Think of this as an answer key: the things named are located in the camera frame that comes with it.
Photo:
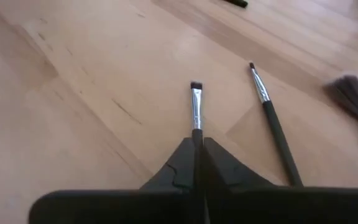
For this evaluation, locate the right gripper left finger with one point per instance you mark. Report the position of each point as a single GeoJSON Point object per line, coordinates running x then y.
{"type": "Point", "coordinates": [120, 208]}

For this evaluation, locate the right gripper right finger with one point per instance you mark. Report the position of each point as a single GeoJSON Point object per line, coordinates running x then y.
{"type": "Point", "coordinates": [275, 208]}

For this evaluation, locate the large fluffy makeup brush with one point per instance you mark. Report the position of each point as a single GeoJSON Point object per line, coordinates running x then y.
{"type": "Point", "coordinates": [350, 93]}

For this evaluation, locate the flat-tip makeup brush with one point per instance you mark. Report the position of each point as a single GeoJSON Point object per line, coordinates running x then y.
{"type": "Point", "coordinates": [196, 109]}

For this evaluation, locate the thin liner makeup brush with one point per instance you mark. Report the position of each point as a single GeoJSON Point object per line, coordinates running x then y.
{"type": "Point", "coordinates": [278, 130]}

